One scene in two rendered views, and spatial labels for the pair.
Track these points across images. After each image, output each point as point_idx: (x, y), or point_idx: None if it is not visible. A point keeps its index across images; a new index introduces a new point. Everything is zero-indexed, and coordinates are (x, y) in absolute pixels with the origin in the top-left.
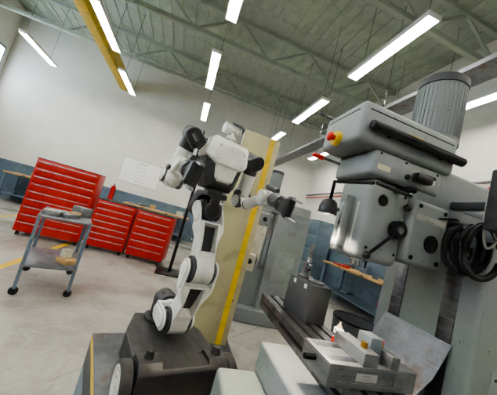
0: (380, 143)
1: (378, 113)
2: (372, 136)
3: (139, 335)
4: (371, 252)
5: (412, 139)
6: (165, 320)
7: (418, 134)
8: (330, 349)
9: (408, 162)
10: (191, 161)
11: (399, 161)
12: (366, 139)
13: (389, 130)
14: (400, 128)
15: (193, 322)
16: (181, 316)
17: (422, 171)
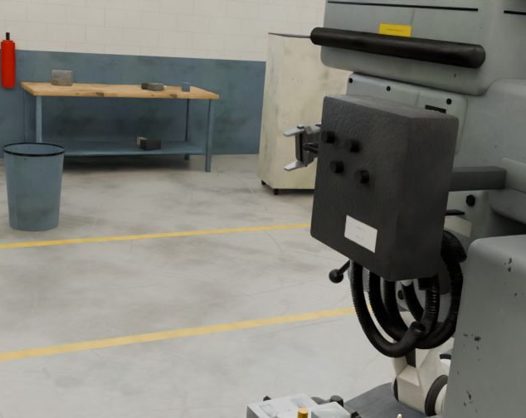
0: (343, 64)
1: (336, 5)
2: (332, 55)
3: (387, 396)
4: (338, 272)
5: (358, 43)
6: (395, 378)
7: (398, 17)
8: (291, 410)
9: (395, 85)
10: (319, 123)
11: (377, 89)
12: (328, 63)
13: (328, 41)
14: (369, 17)
15: (437, 401)
16: (405, 378)
17: (417, 98)
